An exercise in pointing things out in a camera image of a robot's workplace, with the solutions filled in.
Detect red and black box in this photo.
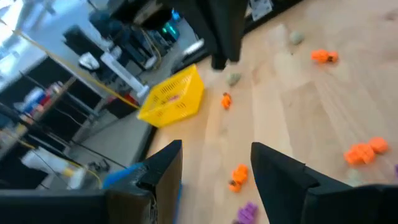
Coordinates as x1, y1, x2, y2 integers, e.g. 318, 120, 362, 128
107, 93, 139, 119

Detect yellow hanging cable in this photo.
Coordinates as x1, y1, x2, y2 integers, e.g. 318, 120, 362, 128
0, 18, 141, 110

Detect wooden top desk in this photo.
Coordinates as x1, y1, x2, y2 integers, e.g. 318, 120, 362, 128
0, 76, 100, 162

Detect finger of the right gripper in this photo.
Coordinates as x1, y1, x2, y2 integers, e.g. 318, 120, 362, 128
229, 32, 248, 62
211, 37, 229, 70

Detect yellow plastic basket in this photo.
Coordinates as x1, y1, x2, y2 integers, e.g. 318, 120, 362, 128
137, 63, 205, 128

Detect blue and red boxes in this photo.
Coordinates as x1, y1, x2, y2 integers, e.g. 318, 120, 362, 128
14, 82, 63, 114

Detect black partition wall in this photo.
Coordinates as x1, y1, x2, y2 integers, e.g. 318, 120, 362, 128
0, 55, 103, 150

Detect white cloth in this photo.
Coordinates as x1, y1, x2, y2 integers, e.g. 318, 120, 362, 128
78, 52, 100, 71

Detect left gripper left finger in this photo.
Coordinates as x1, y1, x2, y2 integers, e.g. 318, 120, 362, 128
0, 139, 183, 224

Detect grey skull decoration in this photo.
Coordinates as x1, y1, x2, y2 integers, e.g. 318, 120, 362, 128
226, 72, 243, 87
289, 30, 305, 46

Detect white flat device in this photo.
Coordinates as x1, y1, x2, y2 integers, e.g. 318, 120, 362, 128
182, 39, 206, 57

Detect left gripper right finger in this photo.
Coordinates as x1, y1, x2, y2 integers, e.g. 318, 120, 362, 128
250, 141, 398, 224

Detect white trash bag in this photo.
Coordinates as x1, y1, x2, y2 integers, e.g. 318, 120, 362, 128
21, 146, 86, 190

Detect computer tower green lights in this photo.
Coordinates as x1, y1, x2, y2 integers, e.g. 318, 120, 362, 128
155, 18, 181, 43

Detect white tower fan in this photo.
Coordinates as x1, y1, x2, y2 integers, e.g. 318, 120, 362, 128
99, 52, 150, 98

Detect blue plastic basket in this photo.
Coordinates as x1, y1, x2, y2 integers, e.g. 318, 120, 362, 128
101, 161, 183, 222

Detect orange Halloween decoration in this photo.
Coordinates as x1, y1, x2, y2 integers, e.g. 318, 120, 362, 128
228, 164, 249, 193
310, 49, 339, 65
221, 91, 233, 110
343, 136, 389, 166

